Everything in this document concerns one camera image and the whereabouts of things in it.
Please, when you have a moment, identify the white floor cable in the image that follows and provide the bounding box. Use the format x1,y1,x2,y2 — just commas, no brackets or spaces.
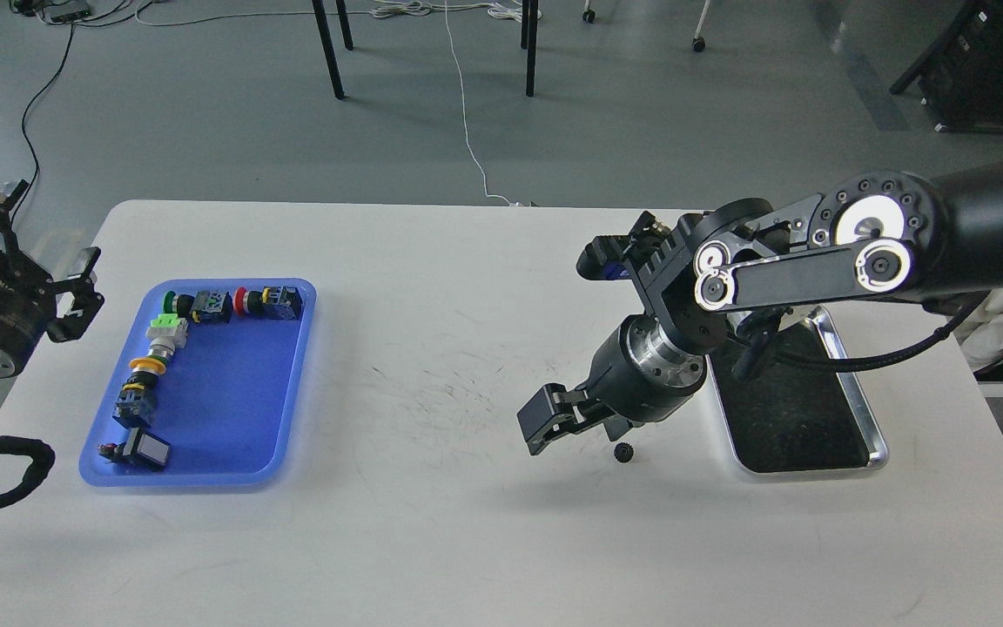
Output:
136,0,543,208

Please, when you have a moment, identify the black table leg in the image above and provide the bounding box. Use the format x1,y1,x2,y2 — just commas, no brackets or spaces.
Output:
519,0,540,97
311,0,346,102
334,0,354,51

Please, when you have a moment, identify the black floor cable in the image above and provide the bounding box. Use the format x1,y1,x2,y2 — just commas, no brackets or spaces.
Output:
5,0,135,219

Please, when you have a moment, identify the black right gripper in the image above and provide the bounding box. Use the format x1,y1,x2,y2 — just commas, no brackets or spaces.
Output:
516,316,708,456

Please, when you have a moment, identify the black power strip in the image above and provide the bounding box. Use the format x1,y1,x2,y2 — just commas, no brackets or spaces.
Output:
36,0,92,25

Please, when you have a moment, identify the silver metal tray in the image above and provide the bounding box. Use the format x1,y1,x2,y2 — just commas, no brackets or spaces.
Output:
708,341,889,481

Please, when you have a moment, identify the blue plastic tray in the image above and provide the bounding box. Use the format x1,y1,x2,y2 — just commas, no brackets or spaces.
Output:
78,278,317,489

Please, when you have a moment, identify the green white selector switch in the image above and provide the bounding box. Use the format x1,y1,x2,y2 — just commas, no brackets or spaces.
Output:
146,313,188,362

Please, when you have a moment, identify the red push button switch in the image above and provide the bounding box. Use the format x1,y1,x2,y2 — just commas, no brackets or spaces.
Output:
233,285,304,320

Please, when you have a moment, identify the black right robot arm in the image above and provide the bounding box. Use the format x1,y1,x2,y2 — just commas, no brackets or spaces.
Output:
517,162,1003,455

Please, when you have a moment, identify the yellow push button switch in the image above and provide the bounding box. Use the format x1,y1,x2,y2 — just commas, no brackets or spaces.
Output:
112,356,168,429

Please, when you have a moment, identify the black cabinet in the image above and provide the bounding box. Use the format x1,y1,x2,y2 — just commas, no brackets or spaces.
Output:
889,1,1003,134

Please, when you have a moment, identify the green push button switch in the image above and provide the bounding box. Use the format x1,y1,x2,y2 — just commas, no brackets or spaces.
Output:
162,290,233,325

